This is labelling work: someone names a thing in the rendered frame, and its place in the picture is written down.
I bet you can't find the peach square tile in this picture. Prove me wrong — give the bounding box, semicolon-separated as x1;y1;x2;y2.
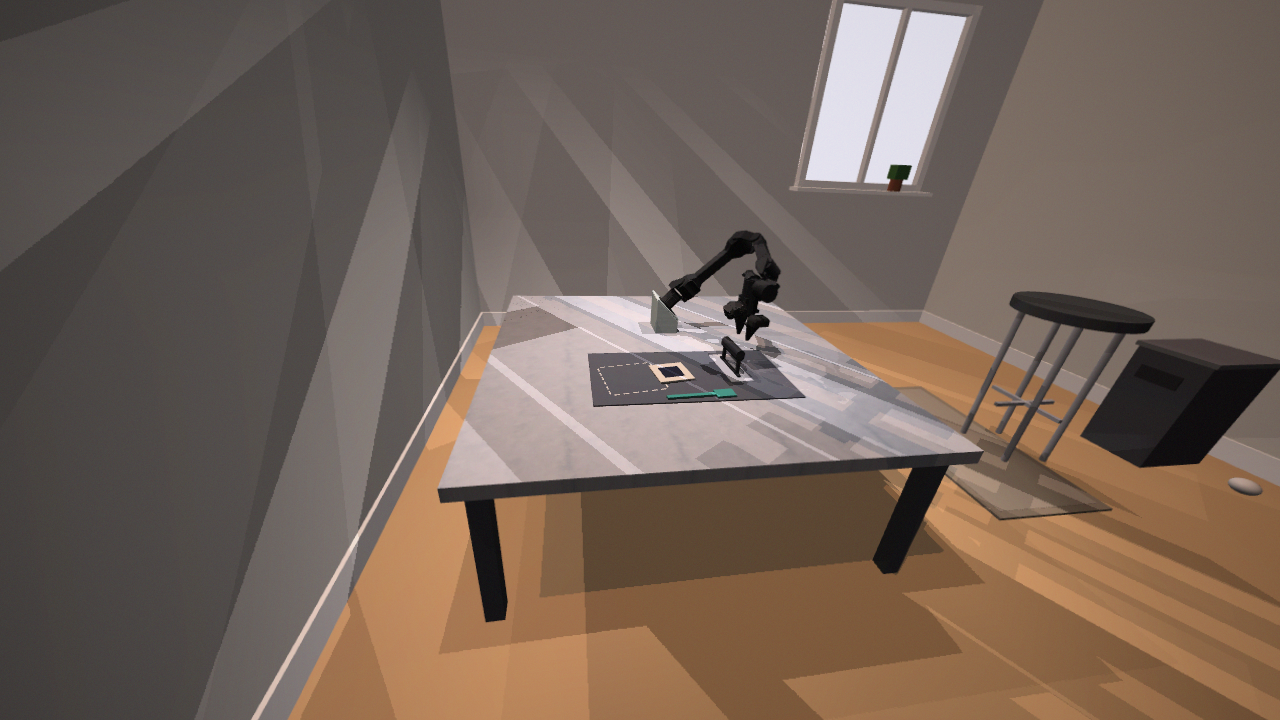
649;363;695;384

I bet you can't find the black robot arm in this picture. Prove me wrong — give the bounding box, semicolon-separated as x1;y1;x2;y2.
659;231;780;320

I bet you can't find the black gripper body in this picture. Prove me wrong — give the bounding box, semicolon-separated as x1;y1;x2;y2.
739;293;771;328

